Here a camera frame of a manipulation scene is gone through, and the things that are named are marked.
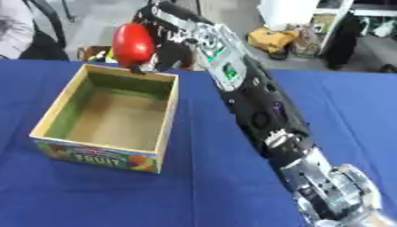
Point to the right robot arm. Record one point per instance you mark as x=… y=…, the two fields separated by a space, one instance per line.
x=261 y=109

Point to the cardboard box with green inside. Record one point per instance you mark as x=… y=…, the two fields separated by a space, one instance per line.
x=116 y=118

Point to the white cabinet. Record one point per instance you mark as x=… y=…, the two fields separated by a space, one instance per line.
x=289 y=11

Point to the brown box with items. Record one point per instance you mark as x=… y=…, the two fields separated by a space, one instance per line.
x=94 y=53

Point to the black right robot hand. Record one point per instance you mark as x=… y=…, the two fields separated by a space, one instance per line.
x=173 y=50

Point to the person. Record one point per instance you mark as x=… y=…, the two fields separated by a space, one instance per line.
x=13 y=26

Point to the black hanging bag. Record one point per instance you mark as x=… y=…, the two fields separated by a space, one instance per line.
x=343 y=44

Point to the red toy fruit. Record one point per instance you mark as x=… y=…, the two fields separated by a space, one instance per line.
x=132 y=44

